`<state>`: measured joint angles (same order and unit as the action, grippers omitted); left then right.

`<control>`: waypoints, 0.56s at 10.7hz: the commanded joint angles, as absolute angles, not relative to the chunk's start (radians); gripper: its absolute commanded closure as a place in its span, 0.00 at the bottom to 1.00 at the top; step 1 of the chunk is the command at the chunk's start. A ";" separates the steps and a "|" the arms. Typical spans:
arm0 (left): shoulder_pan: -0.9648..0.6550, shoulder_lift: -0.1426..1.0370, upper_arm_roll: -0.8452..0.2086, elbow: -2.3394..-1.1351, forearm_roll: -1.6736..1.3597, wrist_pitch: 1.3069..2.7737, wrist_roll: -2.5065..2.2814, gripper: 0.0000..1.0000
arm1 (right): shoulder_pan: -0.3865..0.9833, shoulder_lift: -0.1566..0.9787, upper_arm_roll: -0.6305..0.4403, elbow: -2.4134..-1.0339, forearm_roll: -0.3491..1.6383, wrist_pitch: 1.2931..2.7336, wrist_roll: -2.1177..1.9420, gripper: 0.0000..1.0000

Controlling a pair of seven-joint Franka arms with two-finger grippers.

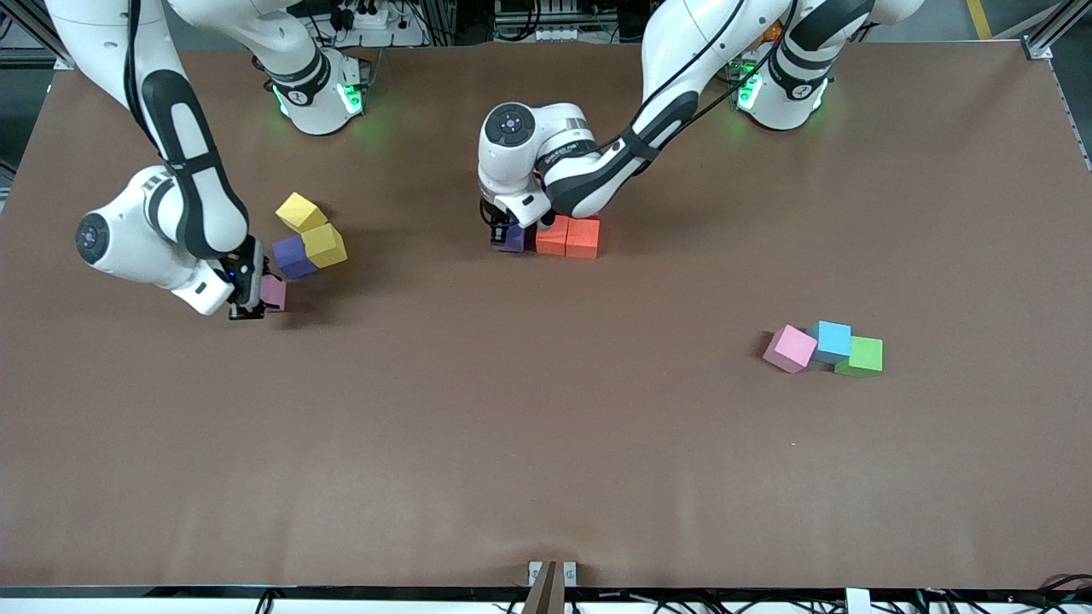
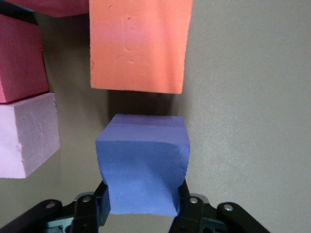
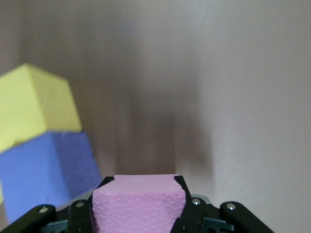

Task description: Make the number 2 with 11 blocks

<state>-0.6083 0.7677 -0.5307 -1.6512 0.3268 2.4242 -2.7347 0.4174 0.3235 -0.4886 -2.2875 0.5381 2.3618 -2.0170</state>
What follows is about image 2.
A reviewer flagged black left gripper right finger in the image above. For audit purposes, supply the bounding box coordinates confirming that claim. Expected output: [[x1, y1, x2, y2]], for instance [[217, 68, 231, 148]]
[[170, 181, 272, 233]]

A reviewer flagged pink foam cube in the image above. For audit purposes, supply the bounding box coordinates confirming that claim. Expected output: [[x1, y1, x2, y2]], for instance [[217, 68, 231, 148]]
[[0, 92, 61, 180]]

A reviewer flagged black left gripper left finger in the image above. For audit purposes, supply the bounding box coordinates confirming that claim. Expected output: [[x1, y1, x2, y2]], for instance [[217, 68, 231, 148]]
[[0, 181, 110, 233]]

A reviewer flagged red foam cube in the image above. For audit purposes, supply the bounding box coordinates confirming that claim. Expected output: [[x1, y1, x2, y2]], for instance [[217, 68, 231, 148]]
[[0, 14, 50, 104]]

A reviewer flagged orange foam cube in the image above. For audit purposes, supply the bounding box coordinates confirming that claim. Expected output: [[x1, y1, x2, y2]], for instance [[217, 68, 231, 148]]
[[88, 0, 194, 95]]

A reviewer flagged purple foam cube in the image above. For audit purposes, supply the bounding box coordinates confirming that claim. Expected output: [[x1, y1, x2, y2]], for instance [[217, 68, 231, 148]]
[[95, 113, 190, 217]]

